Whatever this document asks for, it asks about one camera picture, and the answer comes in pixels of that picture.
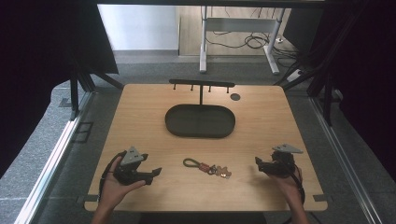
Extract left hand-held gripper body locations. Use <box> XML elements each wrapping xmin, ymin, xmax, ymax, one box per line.
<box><xmin>112</xmin><ymin>146</ymin><xmax>154</xmax><ymax>187</ymax></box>

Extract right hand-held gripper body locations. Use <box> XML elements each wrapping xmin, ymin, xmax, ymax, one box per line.
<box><xmin>262</xmin><ymin>143</ymin><xmax>304</xmax><ymax>179</ymax></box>

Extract person's right hand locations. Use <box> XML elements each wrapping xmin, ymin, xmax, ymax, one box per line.
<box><xmin>266</xmin><ymin>167</ymin><xmax>304</xmax><ymax>207</ymax></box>

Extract person's left hand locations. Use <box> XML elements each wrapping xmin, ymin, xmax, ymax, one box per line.
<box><xmin>98</xmin><ymin>155</ymin><xmax>148</xmax><ymax>214</ymax></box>

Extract black key rack with tray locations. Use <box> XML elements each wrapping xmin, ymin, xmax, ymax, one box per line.
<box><xmin>164</xmin><ymin>78</ymin><xmax>237</xmax><ymax>139</ymax></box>

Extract white power strip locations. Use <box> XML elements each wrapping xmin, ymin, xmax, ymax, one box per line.
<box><xmin>285</xmin><ymin>69</ymin><xmax>304</xmax><ymax>83</ymax></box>

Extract black curtain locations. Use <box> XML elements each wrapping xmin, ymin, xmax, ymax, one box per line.
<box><xmin>0</xmin><ymin>0</ymin><xmax>120</xmax><ymax>179</ymax></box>
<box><xmin>282</xmin><ymin>0</ymin><xmax>396</xmax><ymax>175</ymax></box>

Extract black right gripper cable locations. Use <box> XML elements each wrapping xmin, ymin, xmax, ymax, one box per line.
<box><xmin>289</xmin><ymin>163</ymin><xmax>306</xmax><ymax>205</ymax></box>

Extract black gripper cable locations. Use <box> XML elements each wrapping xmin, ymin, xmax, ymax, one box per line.
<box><xmin>289</xmin><ymin>163</ymin><xmax>306</xmax><ymax>205</ymax></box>
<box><xmin>97</xmin><ymin>150</ymin><xmax>128</xmax><ymax>203</ymax></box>

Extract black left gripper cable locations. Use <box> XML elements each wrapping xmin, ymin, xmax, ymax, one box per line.
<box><xmin>97</xmin><ymin>150</ymin><xmax>128</xmax><ymax>203</ymax></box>

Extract keychain with green loop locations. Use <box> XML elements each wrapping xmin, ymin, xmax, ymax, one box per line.
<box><xmin>182</xmin><ymin>157</ymin><xmax>233</xmax><ymax>180</ymax></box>

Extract aluminium frame rail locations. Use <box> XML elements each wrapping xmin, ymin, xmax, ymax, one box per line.
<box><xmin>13</xmin><ymin>91</ymin><xmax>94</xmax><ymax>224</ymax></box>
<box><xmin>309</xmin><ymin>96</ymin><xmax>383</xmax><ymax>224</ymax></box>

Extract black frame strut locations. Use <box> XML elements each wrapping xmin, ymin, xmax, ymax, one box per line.
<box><xmin>68</xmin><ymin>59</ymin><xmax>125</xmax><ymax>121</ymax></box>
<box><xmin>274</xmin><ymin>12</ymin><xmax>362</xmax><ymax>127</ymax></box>

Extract black floor cables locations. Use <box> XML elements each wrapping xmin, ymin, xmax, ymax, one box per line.
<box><xmin>205</xmin><ymin>7</ymin><xmax>302</xmax><ymax>68</ymax></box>

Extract white desk frame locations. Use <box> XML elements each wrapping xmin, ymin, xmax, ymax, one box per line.
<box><xmin>199</xmin><ymin>6</ymin><xmax>290</xmax><ymax>76</ymax></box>

